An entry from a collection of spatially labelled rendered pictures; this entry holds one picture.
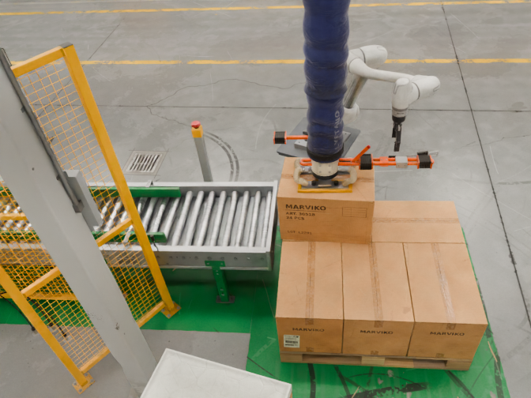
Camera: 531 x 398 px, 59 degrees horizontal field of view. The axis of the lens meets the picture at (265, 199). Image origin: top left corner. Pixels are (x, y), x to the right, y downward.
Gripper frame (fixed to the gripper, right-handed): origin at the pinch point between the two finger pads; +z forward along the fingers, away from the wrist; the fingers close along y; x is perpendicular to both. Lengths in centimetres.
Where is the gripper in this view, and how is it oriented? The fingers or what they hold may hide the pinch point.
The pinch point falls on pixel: (395, 142)
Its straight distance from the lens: 293.0
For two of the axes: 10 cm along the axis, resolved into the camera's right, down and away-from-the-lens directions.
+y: -1.1, 6.9, -7.1
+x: 9.9, 0.1, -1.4
